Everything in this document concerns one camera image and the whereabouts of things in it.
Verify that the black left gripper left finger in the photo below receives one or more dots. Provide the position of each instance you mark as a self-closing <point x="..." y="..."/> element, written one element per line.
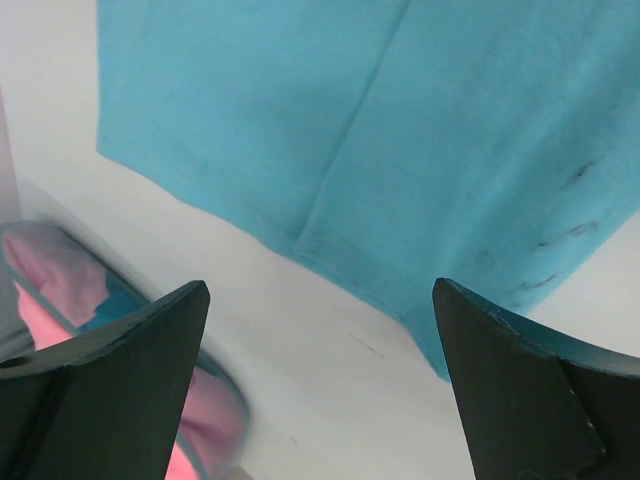
<point x="105" y="404"/>

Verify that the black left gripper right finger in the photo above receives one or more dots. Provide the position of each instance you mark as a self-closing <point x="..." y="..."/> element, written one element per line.
<point x="535" y="403"/>

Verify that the teal t-shirt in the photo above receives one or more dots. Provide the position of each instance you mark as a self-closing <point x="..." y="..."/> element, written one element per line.
<point x="386" y="144"/>

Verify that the blue t-shirt in basket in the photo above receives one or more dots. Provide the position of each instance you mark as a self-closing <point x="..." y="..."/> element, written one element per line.
<point x="119" y="303"/>

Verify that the grey-blue plastic basket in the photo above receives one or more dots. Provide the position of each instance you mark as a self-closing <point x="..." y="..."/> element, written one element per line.
<point x="120" y="285"/>

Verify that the pink t-shirt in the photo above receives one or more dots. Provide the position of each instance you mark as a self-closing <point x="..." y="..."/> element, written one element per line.
<point x="55" y="290"/>

